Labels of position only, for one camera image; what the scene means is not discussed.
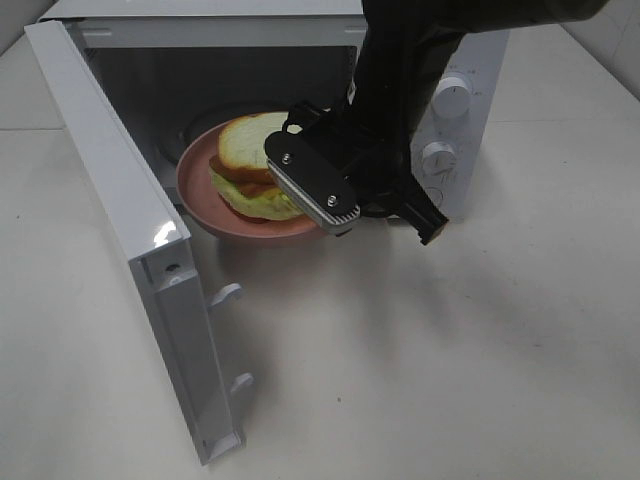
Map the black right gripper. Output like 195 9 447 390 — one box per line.
282 102 449 245

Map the round white door button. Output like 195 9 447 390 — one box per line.
426 187 445 208

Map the white timer knob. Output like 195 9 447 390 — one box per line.
422 142 457 176

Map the toast sandwich with lettuce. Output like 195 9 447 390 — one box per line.
209 112 302 221

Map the pink round plate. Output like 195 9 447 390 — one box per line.
176 124 325 247

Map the white microwave door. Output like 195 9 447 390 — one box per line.
25 20 253 465

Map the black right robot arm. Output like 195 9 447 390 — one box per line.
264 0 605 244

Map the upper white power knob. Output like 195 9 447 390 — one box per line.
431 75 472 119

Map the glass microwave turntable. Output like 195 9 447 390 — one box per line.
163 101 286 165

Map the white microwave oven body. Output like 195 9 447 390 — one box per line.
39 0 512 224

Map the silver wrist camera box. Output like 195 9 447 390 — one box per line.
264 131 360 236

